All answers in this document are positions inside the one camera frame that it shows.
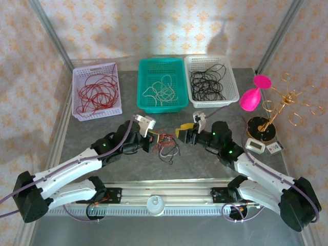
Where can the small printed card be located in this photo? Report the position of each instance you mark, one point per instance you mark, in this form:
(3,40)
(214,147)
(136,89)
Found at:
(274,148)

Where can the white round knob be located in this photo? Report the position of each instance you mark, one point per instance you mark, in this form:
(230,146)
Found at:
(155,205)

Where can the teal plastic basket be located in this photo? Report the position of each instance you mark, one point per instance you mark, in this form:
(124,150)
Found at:
(164,109)

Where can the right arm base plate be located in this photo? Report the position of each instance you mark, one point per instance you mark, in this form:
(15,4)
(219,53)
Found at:
(217,196)

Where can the aluminium frame post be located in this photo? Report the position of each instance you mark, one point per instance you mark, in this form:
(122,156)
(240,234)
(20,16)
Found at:
(52,34)
(279,33)

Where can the white plastic basket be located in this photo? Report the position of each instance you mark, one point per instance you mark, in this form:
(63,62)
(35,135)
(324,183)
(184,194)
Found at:
(212,103)

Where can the lavender plastic basket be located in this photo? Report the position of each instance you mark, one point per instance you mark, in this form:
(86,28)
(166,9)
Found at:
(102,67)

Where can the orange patterned backdrop cloth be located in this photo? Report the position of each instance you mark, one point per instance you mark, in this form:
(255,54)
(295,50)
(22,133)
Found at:
(164,25)

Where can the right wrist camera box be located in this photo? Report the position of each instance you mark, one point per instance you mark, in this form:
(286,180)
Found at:
(200,123)

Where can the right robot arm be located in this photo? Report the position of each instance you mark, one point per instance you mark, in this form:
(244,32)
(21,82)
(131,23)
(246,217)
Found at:
(261,174)

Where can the white digital timer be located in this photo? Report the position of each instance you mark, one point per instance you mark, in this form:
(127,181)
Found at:
(254,145)

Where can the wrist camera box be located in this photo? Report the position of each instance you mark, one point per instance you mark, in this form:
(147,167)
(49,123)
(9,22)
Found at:
(200,123)
(146,123)

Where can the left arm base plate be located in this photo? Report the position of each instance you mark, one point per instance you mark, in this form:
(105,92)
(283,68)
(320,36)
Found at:
(115,194)

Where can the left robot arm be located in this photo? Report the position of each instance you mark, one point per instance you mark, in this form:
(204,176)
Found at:
(71,165)

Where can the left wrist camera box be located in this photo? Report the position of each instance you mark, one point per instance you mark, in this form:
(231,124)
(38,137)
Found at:
(146,123)

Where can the pink wine glass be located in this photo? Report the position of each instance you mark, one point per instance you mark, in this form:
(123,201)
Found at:
(249,101)

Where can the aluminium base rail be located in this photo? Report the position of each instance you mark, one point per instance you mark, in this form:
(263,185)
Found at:
(179,192)

